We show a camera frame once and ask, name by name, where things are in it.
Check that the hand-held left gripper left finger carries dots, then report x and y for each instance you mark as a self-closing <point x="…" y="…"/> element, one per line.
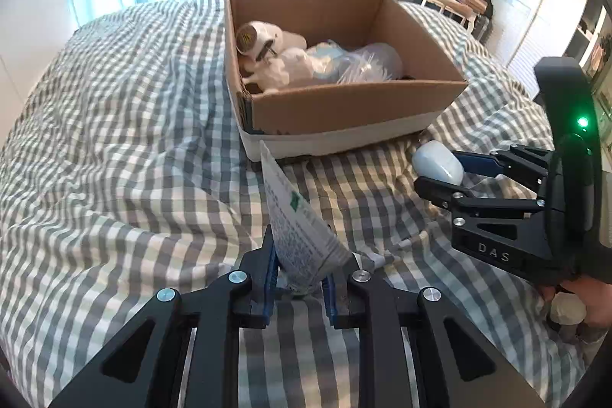
<point x="271" y="274"/>

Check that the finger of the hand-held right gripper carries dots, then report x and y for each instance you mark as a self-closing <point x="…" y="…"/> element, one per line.
<point x="440" y="193"/>
<point x="521" y="162"/>

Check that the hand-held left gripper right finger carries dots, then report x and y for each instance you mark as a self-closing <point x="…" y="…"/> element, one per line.
<point x="330" y="298"/>

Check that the small white bottle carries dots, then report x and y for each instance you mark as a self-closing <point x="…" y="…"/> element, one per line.
<point x="437" y="162"/>

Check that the brown cardboard box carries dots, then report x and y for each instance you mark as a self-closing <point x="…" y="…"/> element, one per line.
<point x="344" y="107"/>

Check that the blue plastic packet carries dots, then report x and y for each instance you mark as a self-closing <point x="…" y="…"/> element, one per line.
<point x="327" y="59"/>

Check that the white plastic bag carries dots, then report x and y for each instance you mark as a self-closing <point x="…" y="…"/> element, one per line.
<point x="284" y="68"/>

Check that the white hair dryer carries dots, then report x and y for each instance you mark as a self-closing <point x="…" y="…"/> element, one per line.
<point x="258" y="36"/>

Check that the person's right hand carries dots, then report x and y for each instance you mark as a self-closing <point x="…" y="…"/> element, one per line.
<point x="597" y="307"/>

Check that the dark suitcase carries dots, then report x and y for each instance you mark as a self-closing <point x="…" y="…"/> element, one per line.
<point x="483" y="30"/>

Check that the white slatted wardrobe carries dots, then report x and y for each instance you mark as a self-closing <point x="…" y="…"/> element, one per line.
<point x="540" y="16"/>

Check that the white dressing table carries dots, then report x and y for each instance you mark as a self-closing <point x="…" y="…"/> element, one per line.
<point x="444" y="1"/>

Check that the grey checked blanket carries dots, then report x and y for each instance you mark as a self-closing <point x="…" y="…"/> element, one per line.
<point x="119" y="150"/>

